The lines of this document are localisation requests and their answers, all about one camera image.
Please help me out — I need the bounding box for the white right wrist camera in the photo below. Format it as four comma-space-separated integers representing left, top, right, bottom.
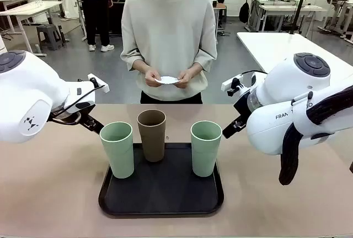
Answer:
222, 74, 245, 97

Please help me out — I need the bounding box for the white background workbench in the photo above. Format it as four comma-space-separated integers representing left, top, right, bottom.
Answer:
258, 4, 328, 33

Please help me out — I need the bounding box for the black background workbench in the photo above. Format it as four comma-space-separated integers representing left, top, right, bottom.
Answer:
109, 0, 130, 36

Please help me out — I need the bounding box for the thin black camera cable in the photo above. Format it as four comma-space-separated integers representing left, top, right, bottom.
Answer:
52, 84, 106, 114

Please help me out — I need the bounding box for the white scalloped paper coaster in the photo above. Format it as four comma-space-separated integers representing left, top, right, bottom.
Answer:
153, 76, 180, 85

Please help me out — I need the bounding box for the person's right hand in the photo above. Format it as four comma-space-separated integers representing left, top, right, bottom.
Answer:
145, 68, 163, 87

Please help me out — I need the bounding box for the black backpack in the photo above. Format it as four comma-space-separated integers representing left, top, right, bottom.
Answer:
238, 0, 250, 24

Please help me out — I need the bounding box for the small brown-top side table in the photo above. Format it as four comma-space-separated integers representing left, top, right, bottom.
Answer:
214, 3, 227, 23

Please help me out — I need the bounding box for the white desk with white legs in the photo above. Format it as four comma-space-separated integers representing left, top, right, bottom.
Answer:
0, 0, 63, 57

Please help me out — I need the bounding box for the person's left forearm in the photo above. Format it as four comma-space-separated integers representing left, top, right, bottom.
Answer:
186, 62, 204, 77

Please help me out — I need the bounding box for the person in beige sweatshirt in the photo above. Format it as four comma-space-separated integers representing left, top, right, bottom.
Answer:
120, 0, 218, 104

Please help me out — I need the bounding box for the large white glossy table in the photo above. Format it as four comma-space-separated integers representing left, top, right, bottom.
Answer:
236, 31, 353, 84

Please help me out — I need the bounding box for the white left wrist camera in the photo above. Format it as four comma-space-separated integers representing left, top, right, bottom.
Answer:
87, 73, 110, 94

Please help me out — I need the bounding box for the tall green cup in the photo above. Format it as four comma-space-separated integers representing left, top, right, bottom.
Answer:
190, 120, 223, 178
99, 121, 135, 179

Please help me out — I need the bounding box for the black plastic tray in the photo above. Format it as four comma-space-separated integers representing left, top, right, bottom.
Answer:
98, 142, 224, 218

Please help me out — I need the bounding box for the grey plastic step stool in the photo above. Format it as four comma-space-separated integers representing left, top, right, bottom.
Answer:
36, 24, 66, 51

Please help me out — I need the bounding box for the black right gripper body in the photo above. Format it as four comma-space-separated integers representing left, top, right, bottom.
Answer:
233, 94, 250, 123

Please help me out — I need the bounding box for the tall brown cup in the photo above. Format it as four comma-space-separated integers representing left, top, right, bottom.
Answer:
137, 109, 167, 163

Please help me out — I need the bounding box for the person's left hand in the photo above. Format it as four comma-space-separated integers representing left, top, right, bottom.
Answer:
176, 71, 194, 88

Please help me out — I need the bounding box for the person's right forearm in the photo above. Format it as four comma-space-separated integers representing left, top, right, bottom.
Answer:
131, 60, 154, 77

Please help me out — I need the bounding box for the black tripod pole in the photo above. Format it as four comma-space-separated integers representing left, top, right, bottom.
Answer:
288, 0, 314, 35

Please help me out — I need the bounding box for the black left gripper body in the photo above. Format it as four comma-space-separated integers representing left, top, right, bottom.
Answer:
49, 101, 96, 126

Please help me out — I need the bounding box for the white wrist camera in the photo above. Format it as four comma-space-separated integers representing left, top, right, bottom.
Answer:
222, 74, 245, 97
87, 73, 110, 94

